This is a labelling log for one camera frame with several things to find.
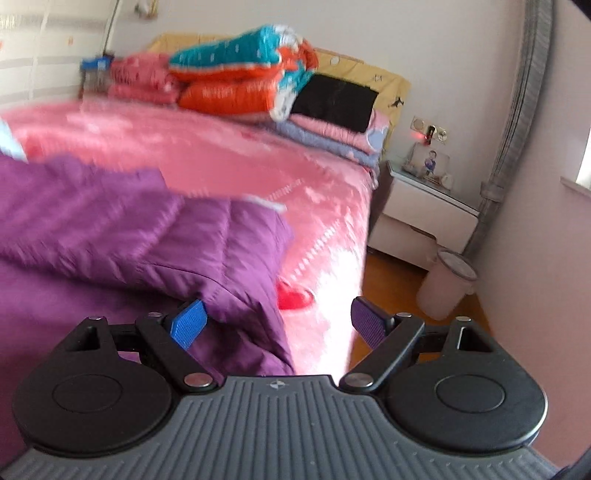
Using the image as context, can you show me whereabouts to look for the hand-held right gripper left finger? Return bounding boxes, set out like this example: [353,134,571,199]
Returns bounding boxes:
[60,299,220,395]

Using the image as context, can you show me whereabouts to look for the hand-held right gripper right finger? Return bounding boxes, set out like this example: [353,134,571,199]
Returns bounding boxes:
[339,296,499,395]

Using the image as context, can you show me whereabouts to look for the purple down jacket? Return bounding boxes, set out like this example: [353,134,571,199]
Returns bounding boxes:
[0,154,296,462]

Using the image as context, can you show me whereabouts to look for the pink trash bin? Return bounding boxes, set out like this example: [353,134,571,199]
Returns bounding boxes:
[416,247,478,321]

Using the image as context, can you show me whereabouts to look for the white nightstand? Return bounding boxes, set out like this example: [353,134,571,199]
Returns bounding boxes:
[368,159,481,266]

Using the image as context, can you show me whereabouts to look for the pink bed blanket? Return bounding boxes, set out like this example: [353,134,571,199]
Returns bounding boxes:
[0,99,375,377]

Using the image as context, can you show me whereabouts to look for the pink and lavender folded blankets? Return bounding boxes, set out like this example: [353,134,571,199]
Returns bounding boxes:
[272,120,382,169]

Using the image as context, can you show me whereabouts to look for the pink printed pillow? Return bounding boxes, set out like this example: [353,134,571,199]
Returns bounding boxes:
[288,108,391,153]

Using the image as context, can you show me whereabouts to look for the black cloth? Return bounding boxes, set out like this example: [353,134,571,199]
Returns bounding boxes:
[291,74,380,134]

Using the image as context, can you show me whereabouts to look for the teal orange folded quilt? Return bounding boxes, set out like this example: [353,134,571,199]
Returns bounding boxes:
[168,25,321,123]

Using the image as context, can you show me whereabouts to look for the pink folded quilt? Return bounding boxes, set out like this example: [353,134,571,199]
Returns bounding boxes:
[108,52,183,106]

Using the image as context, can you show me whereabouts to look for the yellow headboard cover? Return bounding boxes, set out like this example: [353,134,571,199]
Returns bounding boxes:
[147,32,411,153]

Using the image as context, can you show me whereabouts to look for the window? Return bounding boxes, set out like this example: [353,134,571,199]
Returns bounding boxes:
[560,129,591,200]

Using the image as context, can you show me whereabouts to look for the blue box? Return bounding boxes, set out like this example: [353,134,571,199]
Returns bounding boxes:
[79,54,116,100]

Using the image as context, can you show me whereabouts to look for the grey curtain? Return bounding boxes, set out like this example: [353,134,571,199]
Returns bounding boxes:
[464,0,555,259]

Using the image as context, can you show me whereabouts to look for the white wardrobe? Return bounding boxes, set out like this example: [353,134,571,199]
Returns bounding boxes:
[0,0,123,109]

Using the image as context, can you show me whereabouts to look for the photo frame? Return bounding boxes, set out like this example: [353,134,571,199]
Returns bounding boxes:
[411,143,451,181]

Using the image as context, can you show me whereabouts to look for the wall socket plate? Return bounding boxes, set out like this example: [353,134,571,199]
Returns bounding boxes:
[410,116,450,143]

